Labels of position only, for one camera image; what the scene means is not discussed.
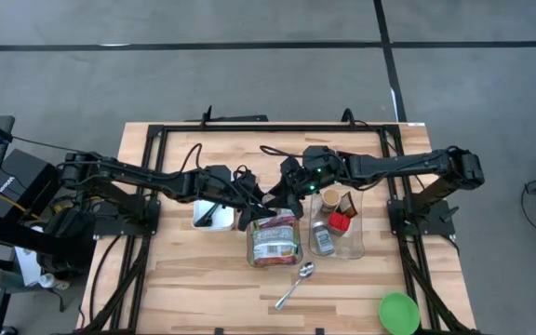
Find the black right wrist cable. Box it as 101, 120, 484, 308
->
258, 144, 298, 160

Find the black box with white lettering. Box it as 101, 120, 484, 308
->
0, 147, 62, 220

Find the lime chili ramen packet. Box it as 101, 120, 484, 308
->
250, 221, 300, 267

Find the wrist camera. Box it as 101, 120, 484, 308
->
235, 165, 261, 188
302, 145, 343, 181

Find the white paper sheet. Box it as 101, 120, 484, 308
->
14, 226, 48, 288

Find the yellow cable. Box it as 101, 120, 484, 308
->
0, 192, 41, 220

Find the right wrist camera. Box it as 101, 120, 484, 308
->
302, 145, 343, 181

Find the clear plastic bin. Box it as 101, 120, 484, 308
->
246, 207, 304, 269
308, 178, 367, 261

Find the white rectangular tray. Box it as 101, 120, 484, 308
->
192, 198, 235, 233

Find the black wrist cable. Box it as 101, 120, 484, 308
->
178, 141, 205, 174
258, 144, 298, 160

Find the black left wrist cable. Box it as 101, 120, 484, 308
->
178, 141, 205, 174

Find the tan lid spice jar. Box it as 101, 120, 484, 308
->
320, 187, 342, 215

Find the dark metal spoon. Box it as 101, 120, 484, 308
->
196, 203, 221, 228

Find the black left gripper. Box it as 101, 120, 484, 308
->
223, 185, 277, 233

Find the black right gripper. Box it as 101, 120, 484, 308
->
263, 157, 318, 220

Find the white lid spice jar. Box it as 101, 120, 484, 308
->
312, 221, 336, 256

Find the green plastic bowl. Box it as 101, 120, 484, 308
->
378, 291, 422, 335

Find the silver metal spoon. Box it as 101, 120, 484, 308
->
275, 261, 316, 312

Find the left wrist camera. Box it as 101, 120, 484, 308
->
235, 165, 261, 188

